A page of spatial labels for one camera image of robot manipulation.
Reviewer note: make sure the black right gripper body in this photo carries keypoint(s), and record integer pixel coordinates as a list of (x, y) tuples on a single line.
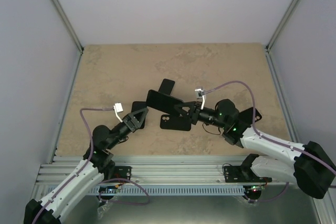
[(196, 117)]

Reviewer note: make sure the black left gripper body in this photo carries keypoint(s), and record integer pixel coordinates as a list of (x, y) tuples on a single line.
[(123, 134)]

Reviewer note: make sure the black phone case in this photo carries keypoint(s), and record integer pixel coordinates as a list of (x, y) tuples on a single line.
[(177, 123), (246, 116)]

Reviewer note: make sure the white-edged black phone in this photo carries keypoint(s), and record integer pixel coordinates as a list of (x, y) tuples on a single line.
[(166, 86)]

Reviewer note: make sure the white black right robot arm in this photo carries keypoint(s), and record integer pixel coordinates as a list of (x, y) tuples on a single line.
[(306, 165)]

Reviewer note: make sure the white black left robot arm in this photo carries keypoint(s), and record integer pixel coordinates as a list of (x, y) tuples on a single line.
[(95, 167)]

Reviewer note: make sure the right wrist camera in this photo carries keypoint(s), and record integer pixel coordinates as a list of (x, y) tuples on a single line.
[(200, 94)]

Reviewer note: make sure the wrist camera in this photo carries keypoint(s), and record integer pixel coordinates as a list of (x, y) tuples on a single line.
[(200, 94), (118, 108)]

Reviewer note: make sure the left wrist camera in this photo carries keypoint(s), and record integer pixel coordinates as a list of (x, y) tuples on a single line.
[(118, 108)]

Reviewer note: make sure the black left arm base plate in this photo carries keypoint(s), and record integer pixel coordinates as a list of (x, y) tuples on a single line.
[(120, 172)]

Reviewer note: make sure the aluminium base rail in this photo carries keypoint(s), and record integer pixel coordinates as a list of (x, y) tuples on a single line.
[(151, 170)]

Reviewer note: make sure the grey slotted cable duct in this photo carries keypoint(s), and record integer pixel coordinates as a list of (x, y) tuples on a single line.
[(170, 190)]

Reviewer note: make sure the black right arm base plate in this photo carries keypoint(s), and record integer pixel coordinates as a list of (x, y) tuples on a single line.
[(240, 174)]

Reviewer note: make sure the aluminium side rail right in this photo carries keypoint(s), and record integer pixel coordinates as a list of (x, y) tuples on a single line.
[(292, 131)]

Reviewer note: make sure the aluminium frame post right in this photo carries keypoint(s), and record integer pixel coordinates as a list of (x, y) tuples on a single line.
[(283, 22)]

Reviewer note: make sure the aluminium frame post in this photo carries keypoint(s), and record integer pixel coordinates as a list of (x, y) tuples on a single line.
[(64, 18), (283, 22)]

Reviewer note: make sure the aluminium frame post left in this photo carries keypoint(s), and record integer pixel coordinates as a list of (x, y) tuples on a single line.
[(64, 18)]

